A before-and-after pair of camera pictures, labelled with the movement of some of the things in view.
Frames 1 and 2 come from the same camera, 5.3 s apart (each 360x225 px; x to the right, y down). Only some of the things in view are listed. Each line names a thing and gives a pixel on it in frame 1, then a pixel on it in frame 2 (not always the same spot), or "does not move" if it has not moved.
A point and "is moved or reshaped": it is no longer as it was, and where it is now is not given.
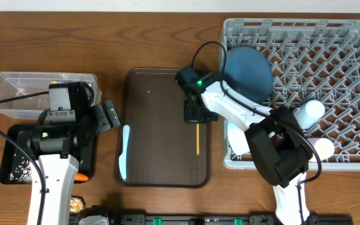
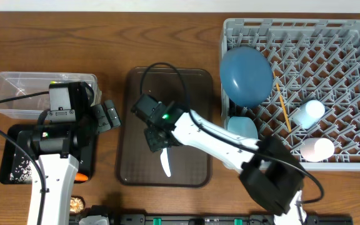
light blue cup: [310, 113] does not move
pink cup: [324, 148] does not move
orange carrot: [80, 177] does not move
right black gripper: [189, 117] → [154, 144]
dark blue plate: [247, 70] does not move
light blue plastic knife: [122, 158] → [164, 160]
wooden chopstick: [197, 139] is moved or reshaped
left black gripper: [107, 122] does not move
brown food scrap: [77, 204] does not move
